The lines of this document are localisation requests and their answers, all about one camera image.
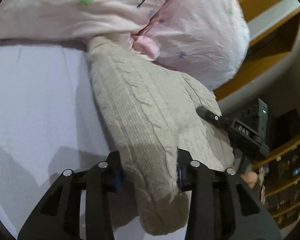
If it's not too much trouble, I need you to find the lavender bed sheet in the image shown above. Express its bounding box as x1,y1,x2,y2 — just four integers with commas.
0,44,188,240

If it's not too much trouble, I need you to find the pink floral pillow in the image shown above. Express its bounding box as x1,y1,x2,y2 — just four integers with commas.
133,0,250,91
0,0,167,50

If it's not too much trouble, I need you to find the beige cable-knit sweater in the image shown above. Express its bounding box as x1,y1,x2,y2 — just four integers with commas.
88,37,234,236

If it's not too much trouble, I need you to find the person's right hand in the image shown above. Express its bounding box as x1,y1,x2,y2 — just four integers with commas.
226,166,258,189

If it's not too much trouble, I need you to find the right pink floral pillow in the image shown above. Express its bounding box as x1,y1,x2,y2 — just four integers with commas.
133,0,250,91

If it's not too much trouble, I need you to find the left pink floral pillow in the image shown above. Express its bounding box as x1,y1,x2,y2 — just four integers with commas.
0,0,167,50

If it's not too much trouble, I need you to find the wooden bookshelf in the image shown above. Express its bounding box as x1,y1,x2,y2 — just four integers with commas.
252,134,300,230

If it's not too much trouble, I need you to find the wooden headboard frame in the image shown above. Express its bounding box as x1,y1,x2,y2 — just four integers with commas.
214,0,300,101

